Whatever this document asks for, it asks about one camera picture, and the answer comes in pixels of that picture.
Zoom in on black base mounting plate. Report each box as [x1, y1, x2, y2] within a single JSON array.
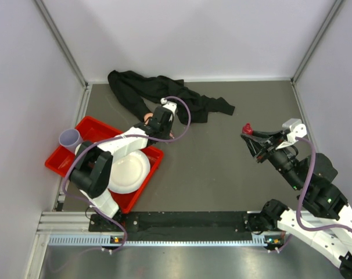
[[88, 210, 284, 241]]

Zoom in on mannequin hand with red nails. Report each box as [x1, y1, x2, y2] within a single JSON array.
[[143, 112, 175, 140]]

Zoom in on red nail polish bottle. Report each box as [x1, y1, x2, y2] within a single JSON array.
[[242, 123, 253, 135]]

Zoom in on red plastic tray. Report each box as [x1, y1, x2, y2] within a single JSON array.
[[45, 116, 164, 213]]

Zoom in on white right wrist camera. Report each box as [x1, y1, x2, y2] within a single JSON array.
[[276, 119, 307, 150]]

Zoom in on purple plastic cup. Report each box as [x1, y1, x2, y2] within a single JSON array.
[[59, 128, 83, 153]]

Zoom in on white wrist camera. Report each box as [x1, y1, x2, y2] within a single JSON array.
[[276, 119, 307, 150], [160, 98, 177, 114]]

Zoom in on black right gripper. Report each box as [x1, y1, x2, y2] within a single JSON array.
[[241, 128, 304, 189]]

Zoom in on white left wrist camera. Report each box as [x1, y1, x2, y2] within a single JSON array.
[[160, 98, 177, 114]]

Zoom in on white paper plate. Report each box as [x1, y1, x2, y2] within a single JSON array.
[[108, 151, 150, 194]]

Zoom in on black cloth garment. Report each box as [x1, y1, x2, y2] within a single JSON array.
[[107, 70, 235, 123]]

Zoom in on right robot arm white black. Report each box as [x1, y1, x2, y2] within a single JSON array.
[[241, 125, 352, 278]]

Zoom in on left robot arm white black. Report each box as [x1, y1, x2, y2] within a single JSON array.
[[66, 102, 177, 231]]

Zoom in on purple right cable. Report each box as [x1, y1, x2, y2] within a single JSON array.
[[292, 136, 352, 245]]

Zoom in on grey slotted cable duct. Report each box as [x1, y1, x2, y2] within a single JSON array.
[[48, 234, 284, 247]]

